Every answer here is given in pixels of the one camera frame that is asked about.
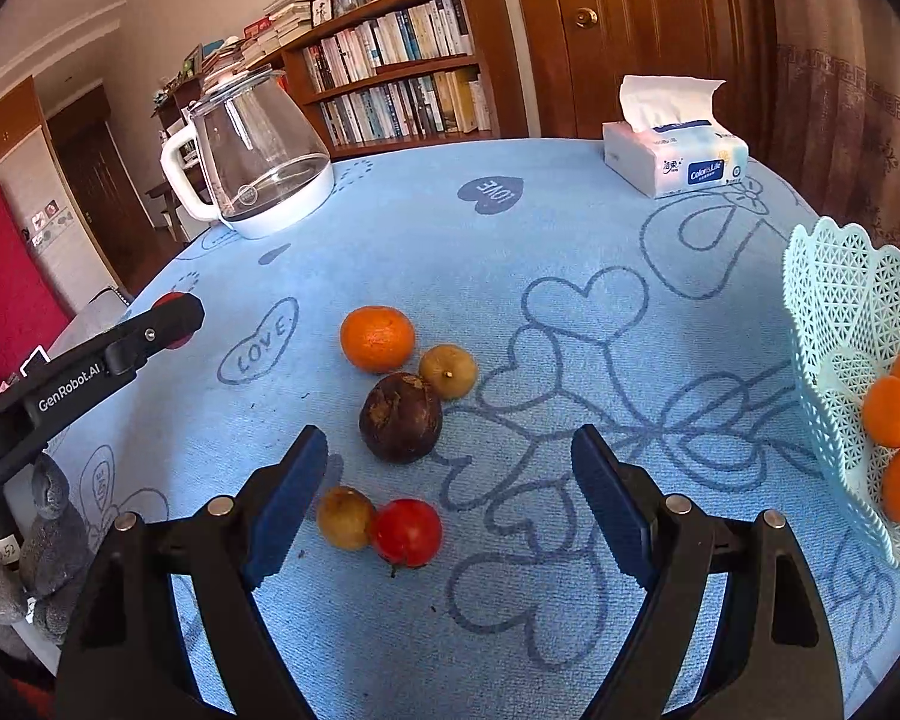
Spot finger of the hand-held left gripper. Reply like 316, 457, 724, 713
105, 292, 205, 376

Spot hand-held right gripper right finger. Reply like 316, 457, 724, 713
570, 424, 845, 720

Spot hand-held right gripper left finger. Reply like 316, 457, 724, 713
58, 425, 329, 720

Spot red tomato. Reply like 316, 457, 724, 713
154, 290, 206, 352
370, 499, 443, 577

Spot tan longan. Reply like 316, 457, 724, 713
418, 344, 479, 400
316, 486, 377, 551

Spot dark purple passion fruit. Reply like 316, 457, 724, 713
358, 372, 444, 464

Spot light blue lattice plastic basket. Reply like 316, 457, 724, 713
782, 216, 900, 586

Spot person's left hand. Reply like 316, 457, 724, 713
0, 457, 95, 642

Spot grey cushioned seat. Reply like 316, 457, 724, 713
45, 283, 132, 361

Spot red cloth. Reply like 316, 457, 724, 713
0, 171, 76, 391

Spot dark wooden door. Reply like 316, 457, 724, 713
45, 86, 157, 282

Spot blue printed towel tablecloth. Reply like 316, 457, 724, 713
45, 136, 900, 720

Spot stack of books atop shelf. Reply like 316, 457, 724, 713
195, 0, 323, 72

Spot white tissue pack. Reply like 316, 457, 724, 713
602, 75, 749, 200

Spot rows of shelved books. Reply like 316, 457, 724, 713
304, 0, 496, 147

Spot brown wooden bookshelf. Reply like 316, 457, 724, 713
154, 0, 530, 166

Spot brown wooden door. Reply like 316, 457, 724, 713
506, 0, 777, 140

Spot beige patterned curtain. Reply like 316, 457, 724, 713
765, 0, 900, 271

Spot glass kettle with white handle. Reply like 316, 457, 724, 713
160, 67, 336, 239

